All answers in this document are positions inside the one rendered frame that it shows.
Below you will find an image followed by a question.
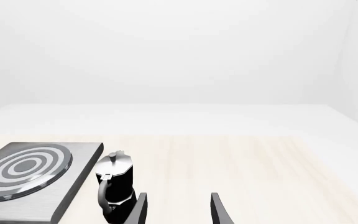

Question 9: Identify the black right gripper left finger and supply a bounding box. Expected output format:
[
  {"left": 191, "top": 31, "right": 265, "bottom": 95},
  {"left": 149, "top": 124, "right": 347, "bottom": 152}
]
[{"left": 123, "top": 192, "right": 149, "bottom": 224}]

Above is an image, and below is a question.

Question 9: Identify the flat black stove plate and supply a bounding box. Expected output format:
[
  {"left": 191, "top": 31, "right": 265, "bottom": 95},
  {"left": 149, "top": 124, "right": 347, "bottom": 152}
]
[{"left": 0, "top": 142, "right": 104, "bottom": 224}]

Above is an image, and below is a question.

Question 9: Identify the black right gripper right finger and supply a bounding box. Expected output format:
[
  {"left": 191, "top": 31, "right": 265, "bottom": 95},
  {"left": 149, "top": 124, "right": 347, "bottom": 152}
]
[{"left": 210, "top": 192, "right": 236, "bottom": 224}]

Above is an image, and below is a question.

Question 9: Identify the black moka pot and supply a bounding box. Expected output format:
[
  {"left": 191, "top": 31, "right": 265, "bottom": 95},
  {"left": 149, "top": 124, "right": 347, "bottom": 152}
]
[{"left": 95, "top": 149, "right": 135, "bottom": 224}]

